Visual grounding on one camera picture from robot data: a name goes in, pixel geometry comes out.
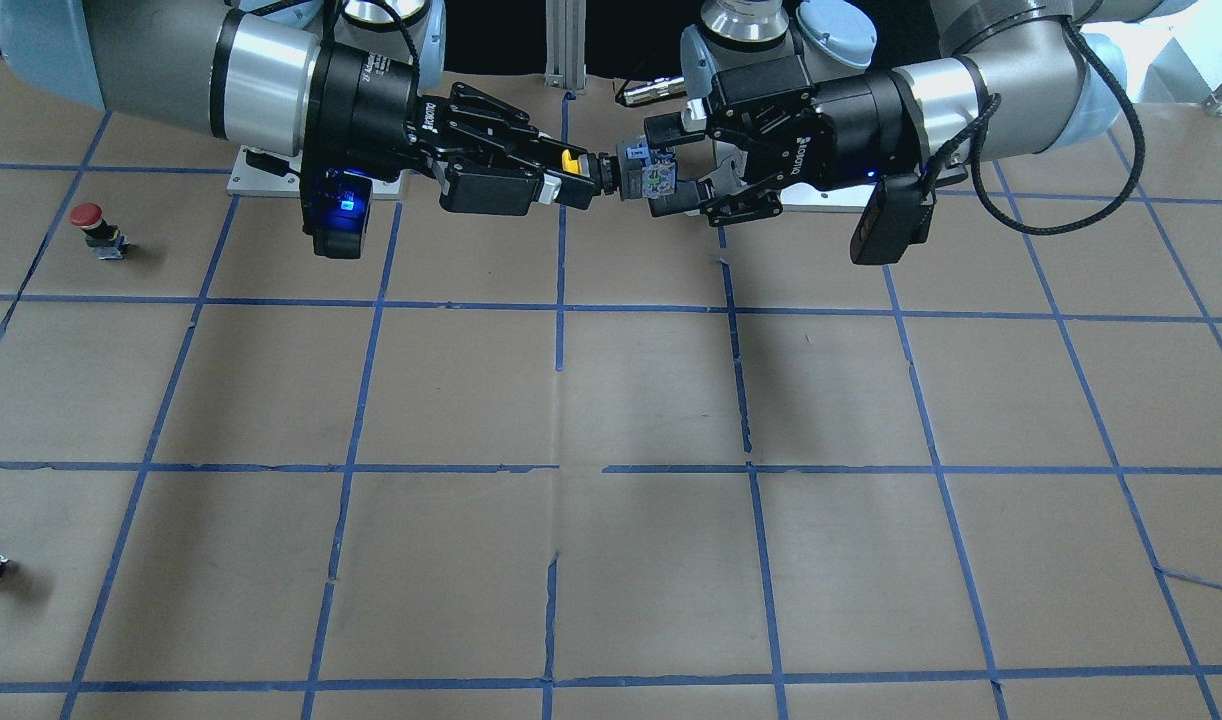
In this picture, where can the yellow push button switch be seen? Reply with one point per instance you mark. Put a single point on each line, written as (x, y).
(637, 171)

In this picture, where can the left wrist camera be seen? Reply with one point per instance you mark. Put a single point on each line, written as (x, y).
(898, 215)

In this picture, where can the red emergency stop button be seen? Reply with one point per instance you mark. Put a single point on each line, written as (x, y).
(104, 239)

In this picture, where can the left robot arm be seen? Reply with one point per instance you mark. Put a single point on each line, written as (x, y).
(1013, 78)

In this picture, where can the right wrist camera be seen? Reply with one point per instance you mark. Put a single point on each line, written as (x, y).
(336, 207)

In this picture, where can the aluminium frame post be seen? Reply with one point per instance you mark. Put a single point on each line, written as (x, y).
(565, 45)

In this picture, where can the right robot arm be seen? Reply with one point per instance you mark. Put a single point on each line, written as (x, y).
(215, 69)

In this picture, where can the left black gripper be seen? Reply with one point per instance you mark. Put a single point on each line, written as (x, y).
(856, 122)

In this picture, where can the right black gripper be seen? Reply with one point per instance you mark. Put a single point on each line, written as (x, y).
(366, 108)

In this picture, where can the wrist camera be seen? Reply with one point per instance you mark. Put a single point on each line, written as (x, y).
(898, 215)
(336, 207)

